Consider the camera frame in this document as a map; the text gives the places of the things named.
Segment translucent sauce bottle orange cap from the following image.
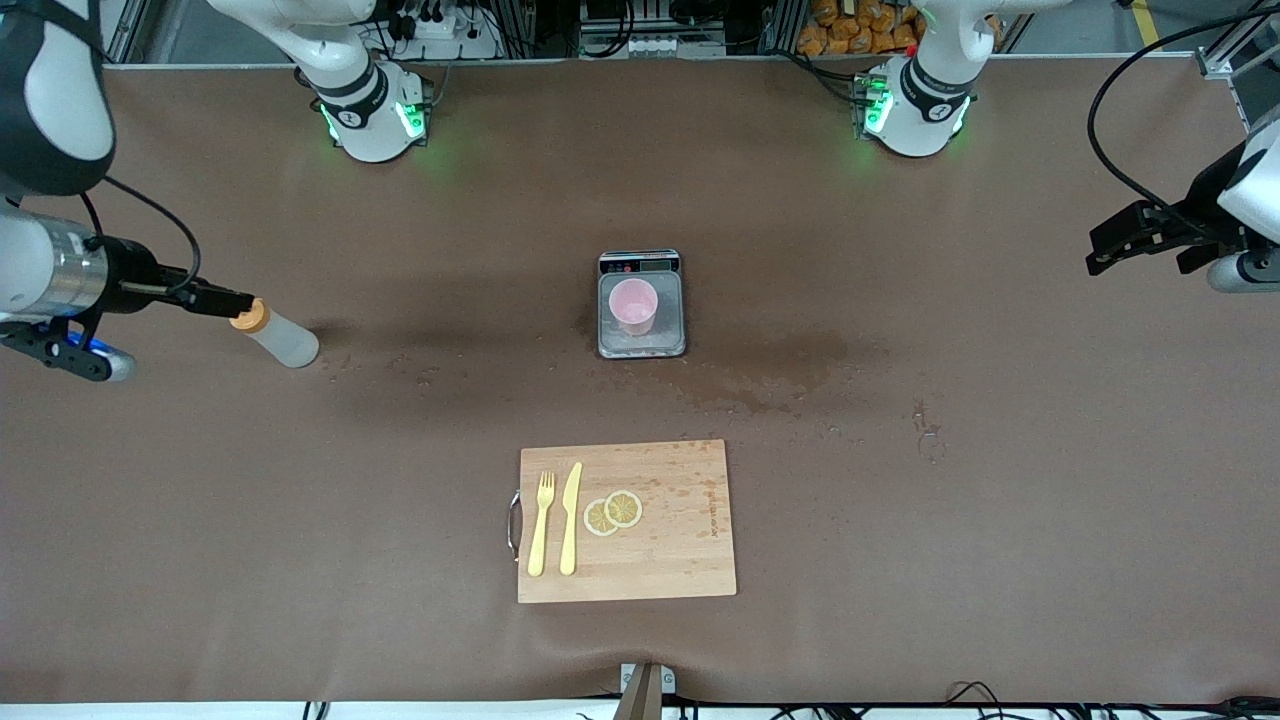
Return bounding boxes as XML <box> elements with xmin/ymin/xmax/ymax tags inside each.
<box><xmin>229</xmin><ymin>298</ymin><xmax>321</xmax><ymax>369</ymax></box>

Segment pink cup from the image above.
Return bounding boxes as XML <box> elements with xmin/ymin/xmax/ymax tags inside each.
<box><xmin>609</xmin><ymin>279</ymin><xmax>660</xmax><ymax>337</ymax></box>

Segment orange snack packets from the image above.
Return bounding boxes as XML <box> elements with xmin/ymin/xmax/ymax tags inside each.
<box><xmin>798</xmin><ymin>0</ymin><xmax>926</xmax><ymax>56</ymax></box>

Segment white power strip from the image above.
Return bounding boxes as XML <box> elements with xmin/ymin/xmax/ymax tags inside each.
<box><xmin>395</xmin><ymin>8</ymin><xmax>501</xmax><ymax>61</ymax></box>

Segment yellow plastic fork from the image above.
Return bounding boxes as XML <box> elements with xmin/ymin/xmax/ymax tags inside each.
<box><xmin>527</xmin><ymin>472</ymin><xmax>556</xmax><ymax>578</ymax></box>

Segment yellow plastic knife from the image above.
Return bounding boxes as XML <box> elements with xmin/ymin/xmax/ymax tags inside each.
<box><xmin>559</xmin><ymin>462</ymin><xmax>583</xmax><ymax>577</ymax></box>

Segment silver digital kitchen scale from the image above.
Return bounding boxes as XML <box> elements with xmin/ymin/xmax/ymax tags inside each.
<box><xmin>598</xmin><ymin>250</ymin><xmax>688</xmax><ymax>359</ymax></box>

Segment white connector box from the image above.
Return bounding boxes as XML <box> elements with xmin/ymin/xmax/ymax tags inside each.
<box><xmin>620</xmin><ymin>32</ymin><xmax>727</xmax><ymax>59</ymax></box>

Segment wooden cutting board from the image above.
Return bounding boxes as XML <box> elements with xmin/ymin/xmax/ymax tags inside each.
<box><xmin>508</xmin><ymin>439</ymin><xmax>739</xmax><ymax>605</ymax></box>

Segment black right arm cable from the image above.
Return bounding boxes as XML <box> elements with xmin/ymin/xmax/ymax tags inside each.
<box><xmin>80</xmin><ymin>178</ymin><xmax>203</xmax><ymax>301</ymax></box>

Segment aluminium frame profile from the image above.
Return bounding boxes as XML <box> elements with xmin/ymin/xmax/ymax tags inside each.
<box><xmin>1197</xmin><ymin>0</ymin><xmax>1280</xmax><ymax>211</ymax></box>
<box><xmin>103</xmin><ymin>0</ymin><xmax>141</xmax><ymax>64</ymax></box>

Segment brown wooden post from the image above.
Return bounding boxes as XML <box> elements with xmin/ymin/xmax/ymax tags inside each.
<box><xmin>612</xmin><ymin>664</ymin><xmax>663</xmax><ymax>720</ymax></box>

